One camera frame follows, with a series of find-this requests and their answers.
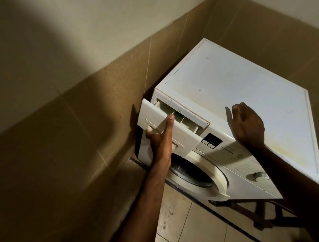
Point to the person's right hand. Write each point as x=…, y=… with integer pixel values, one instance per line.
x=249, y=127

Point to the person's left hand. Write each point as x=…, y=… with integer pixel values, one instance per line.
x=160, y=147

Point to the white detergent drawer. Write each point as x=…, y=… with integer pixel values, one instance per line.
x=154, y=117

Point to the white washing machine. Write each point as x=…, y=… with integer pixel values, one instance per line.
x=236, y=79

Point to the person's left forearm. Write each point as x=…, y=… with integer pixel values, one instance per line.
x=142, y=209

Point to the person's right forearm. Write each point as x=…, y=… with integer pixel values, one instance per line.
x=289, y=179

